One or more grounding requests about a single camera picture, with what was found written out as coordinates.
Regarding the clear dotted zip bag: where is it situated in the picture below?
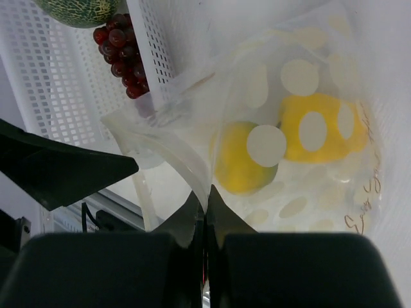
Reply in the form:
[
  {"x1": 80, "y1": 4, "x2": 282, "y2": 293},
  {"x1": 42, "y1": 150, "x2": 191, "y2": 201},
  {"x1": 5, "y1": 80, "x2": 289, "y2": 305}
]
[{"x1": 102, "y1": 10, "x2": 382, "y2": 235}]

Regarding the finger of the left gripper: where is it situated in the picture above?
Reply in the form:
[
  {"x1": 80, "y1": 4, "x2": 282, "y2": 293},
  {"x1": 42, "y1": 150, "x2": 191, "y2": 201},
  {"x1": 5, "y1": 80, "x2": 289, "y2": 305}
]
[{"x1": 1, "y1": 121, "x2": 139, "y2": 211}]

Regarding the red grape bunch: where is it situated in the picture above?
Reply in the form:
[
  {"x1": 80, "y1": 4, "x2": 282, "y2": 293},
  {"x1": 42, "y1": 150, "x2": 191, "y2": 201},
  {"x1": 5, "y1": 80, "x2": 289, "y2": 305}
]
[{"x1": 92, "y1": 13, "x2": 149, "y2": 99}]

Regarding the white perforated plastic basket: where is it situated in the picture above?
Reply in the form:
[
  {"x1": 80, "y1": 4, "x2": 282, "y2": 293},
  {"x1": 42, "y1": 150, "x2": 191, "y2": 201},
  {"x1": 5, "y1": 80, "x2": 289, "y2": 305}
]
[{"x1": 1, "y1": 1, "x2": 175, "y2": 147}]

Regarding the green netted melon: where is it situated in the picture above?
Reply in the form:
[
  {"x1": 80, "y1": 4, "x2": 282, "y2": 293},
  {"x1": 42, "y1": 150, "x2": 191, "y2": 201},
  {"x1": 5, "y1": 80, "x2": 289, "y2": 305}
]
[{"x1": 34, "y1": 0, "x2": 123, "y2": 28}]

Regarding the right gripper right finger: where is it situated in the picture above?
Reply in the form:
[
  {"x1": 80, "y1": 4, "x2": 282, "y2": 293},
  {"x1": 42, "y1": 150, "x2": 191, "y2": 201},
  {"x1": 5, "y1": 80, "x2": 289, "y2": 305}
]
[{"x1": 205, "y1": 185, "x2": 256, "y2": 307}]

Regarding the yellow bell pepper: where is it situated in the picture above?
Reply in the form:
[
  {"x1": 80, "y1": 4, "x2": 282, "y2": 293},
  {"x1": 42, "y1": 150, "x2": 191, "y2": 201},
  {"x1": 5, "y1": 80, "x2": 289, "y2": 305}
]
[{"x1": 279, "y1": 93, "x2": 367, "y2": 164}]

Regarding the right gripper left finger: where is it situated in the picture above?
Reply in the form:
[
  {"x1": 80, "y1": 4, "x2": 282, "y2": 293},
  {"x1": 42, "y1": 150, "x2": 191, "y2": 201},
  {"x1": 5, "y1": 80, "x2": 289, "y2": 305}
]
[{"x1": 155, "y1": 192, "x2": 205, "y2": 307}]

